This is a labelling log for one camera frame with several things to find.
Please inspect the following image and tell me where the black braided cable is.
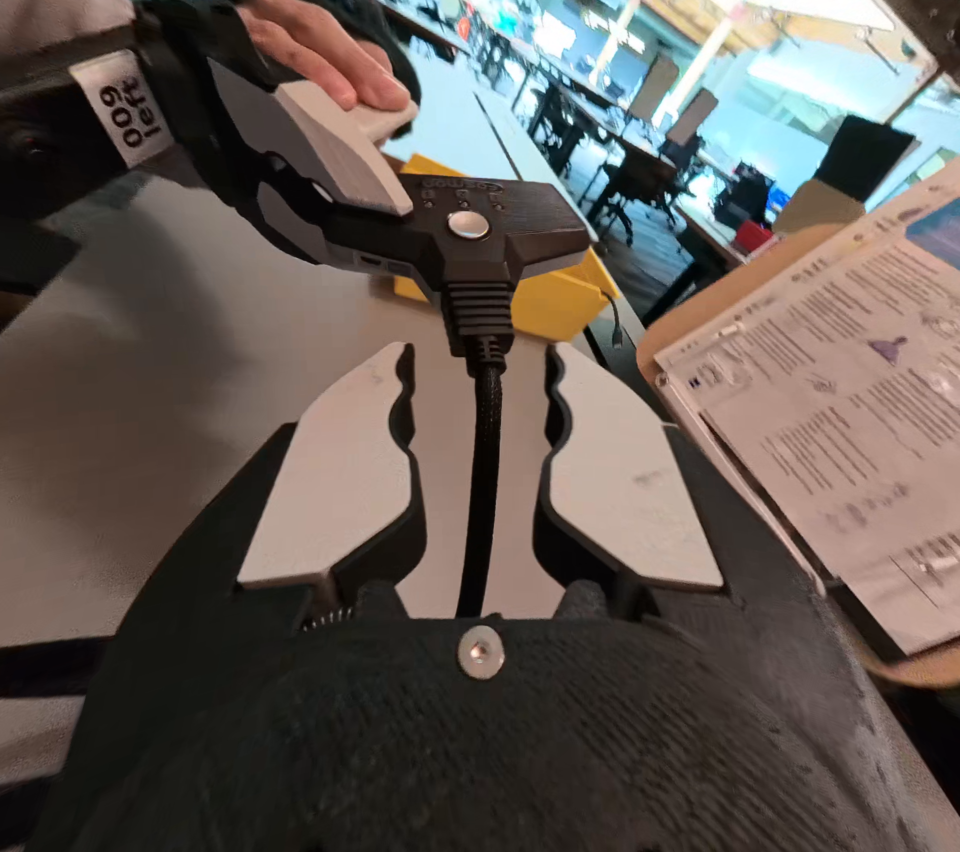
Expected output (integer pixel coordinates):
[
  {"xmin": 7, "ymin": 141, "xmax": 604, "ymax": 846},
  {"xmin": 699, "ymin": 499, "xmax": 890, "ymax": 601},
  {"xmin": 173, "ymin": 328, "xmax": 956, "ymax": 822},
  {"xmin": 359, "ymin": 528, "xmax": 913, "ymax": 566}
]
[{"xmin": 452, "ymin": 341, "xmax": 506, "ymax": 619}]

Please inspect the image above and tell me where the yellow storage bin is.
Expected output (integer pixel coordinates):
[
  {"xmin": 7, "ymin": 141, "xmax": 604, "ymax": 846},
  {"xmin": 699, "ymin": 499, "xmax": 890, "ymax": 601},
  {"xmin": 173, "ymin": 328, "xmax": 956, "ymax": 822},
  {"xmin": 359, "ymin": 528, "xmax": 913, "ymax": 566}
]
[{"xmin": 390, "ymin": 151, "xmax": 624, "ymax": 343}]

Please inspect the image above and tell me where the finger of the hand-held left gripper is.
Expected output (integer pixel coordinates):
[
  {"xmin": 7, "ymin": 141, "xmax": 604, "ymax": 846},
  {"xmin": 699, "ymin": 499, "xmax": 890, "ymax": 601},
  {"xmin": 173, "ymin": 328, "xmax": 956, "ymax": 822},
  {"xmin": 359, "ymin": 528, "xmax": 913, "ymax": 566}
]
[
  {"xmin": 255, "ymin": 181, "xmax": 335, "ymax": 267},
  {"xmin": 206, "ymin": 57, "xmax": 415, "ymax": 218}
]

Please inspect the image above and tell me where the person's left hand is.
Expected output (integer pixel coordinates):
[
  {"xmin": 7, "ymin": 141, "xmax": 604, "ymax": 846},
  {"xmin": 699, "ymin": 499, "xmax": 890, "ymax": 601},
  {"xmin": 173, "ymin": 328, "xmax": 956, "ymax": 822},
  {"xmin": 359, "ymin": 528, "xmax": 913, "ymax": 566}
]
[{"xmin": 240, "ymin": 0, "xmax": 414, "ymax": 112}]

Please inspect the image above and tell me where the printed paper sheet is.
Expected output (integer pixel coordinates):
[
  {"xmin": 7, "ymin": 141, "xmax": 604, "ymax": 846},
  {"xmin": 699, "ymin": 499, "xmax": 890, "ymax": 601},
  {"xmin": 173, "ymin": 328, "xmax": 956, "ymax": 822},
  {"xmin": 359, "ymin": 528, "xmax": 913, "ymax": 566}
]
[{"xmin": 656, "ymin": 181, "xmax": 960, "ymax": 654}]

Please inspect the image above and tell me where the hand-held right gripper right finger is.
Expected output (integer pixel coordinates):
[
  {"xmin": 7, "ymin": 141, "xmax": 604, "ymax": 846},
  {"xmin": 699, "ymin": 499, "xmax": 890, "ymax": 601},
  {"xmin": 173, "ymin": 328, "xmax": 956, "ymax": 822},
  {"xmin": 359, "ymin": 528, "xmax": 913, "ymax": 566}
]
[{"xmin": 532, "ymin": 341, "xmax": 726, "ymax": 606}]

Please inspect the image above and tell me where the red storage bin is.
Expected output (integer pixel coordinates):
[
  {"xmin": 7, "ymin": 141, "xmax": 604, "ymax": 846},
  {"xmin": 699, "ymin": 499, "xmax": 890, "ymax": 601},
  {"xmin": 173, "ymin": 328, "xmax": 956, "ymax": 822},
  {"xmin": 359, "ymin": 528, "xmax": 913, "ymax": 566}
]
[{"xmin": 735, "ymin": 221, "xmax": 785, "ymax": 255}]

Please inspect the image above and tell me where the black office chair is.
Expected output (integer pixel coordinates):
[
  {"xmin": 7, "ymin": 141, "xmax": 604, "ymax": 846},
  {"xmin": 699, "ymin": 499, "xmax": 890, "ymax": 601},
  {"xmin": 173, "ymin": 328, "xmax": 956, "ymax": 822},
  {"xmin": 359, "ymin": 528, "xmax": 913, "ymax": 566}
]
[{"xmin": 600, "ymin": 140, "xmax": 680, "ymax": 246}]

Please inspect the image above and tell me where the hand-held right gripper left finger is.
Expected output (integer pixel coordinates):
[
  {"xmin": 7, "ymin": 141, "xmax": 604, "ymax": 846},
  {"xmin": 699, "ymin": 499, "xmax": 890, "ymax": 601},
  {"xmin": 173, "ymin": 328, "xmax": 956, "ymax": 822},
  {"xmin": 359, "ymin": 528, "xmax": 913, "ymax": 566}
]
[{"xmin": 236, "ymin": 341, "xmax": 429, "ymax": 613}]

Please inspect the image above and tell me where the black monitor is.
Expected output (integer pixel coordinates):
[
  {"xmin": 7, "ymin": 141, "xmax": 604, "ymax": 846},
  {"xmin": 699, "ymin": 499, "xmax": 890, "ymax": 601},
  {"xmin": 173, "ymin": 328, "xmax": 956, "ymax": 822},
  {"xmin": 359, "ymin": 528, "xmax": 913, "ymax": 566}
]
[{"xmin": 813, "ymin": 113, "xmax": 920, "ymax": 204}]

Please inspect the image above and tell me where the grey HDMI switch box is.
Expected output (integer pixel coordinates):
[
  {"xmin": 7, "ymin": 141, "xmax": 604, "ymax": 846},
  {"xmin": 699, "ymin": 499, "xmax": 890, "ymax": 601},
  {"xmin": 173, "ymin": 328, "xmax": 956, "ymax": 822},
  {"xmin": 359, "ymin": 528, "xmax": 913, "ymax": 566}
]
[{"xmin": 322, "ymin": 173, "xmax": 594, "ymax": 360}]

